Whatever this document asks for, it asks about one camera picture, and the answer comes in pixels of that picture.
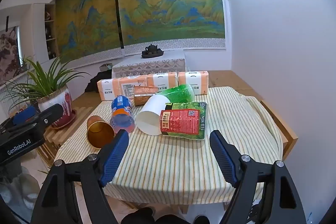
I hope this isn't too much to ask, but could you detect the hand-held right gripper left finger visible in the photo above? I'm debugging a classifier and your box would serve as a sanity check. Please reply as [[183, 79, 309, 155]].
[[31, 130, 130, 224]]

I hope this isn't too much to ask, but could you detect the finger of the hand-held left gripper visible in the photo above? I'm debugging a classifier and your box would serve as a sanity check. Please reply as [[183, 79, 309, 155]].
[[11, 105, 37, 127], [33, 104, 64, 133]]

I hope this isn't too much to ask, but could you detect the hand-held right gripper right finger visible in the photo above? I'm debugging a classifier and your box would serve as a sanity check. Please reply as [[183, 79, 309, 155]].
[[209, 130, 307, 224]]

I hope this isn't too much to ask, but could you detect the white paper cup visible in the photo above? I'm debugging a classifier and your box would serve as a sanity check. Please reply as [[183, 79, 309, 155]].
[[136, 95, 172, 136]]

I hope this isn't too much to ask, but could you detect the gold metal cup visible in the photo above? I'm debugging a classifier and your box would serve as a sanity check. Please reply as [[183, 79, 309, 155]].
[[87, 115, 116, 149]]

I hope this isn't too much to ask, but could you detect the copper patterned cup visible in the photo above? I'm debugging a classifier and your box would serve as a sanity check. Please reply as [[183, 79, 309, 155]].
[[133, 85, 159, 107]]

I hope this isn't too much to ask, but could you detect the green plastic cup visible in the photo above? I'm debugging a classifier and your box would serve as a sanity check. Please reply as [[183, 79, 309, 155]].
[[156, 84, 195, 104]]

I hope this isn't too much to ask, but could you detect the potted green plant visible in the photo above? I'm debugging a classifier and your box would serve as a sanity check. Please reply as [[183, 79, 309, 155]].
[[0, 55, 91, 127]]

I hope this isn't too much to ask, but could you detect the red-brown plant saucer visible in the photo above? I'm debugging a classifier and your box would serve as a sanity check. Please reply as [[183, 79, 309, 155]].
[[49, 109, 77, 130]]

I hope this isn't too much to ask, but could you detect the wooden slatted bench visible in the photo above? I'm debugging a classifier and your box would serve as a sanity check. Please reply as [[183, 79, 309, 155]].
[[37, 105, 104, 161]]

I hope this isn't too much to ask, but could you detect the orange soda bottle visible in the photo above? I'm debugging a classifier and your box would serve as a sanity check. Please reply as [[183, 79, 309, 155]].
[[110, 95, 136, 134]]

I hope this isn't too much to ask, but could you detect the translucent plastic container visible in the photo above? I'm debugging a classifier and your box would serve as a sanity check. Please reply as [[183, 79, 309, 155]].
[[0, 165, 41, 215]]

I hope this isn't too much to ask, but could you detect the striped yellow tablecloth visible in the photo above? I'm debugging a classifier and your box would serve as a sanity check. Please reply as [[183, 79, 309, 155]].
[[54, 86, 284, 206]]

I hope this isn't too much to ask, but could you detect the dark bag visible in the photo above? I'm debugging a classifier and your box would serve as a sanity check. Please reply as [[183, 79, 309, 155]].
[[84, 71, 114, 94]]

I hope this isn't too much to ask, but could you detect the hanging scroll painting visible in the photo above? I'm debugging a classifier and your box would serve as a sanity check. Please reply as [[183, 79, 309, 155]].
[[0, 26, 22, 86]]

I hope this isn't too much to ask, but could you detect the orange tissue pack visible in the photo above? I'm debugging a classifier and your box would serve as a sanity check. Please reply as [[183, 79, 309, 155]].
[[178, 71, 210, 96], [97, 75, 149, 101], [146, 72, 179, 92]]

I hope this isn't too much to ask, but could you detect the person's dark clothing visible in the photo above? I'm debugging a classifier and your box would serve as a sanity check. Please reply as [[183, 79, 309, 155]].
[[122, 207, 211, 224]]

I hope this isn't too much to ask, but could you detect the wooden table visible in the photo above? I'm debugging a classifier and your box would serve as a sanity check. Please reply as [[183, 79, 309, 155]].
[[69, 70, 299, 214]]

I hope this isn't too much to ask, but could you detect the lace-covered side table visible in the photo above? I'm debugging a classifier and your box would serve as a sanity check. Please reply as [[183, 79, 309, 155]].
[[111, 57, 187, 81]]

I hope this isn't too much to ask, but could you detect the landscape painting blind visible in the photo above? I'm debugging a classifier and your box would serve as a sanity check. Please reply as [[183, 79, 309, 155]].
[[55, 0, 124, 65], [116, 0, 227, 53]]

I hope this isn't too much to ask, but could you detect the dark tea tray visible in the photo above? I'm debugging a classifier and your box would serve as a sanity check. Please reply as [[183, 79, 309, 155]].
[[141, 49, 165, 59]]

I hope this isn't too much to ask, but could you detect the black teapot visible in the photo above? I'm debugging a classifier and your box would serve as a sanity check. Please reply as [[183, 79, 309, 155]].
[[145, 43, 158, 55]]

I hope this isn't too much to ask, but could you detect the wooden wall shelf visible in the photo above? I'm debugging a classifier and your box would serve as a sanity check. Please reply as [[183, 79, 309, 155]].
[[44, 3, 60, 61]]

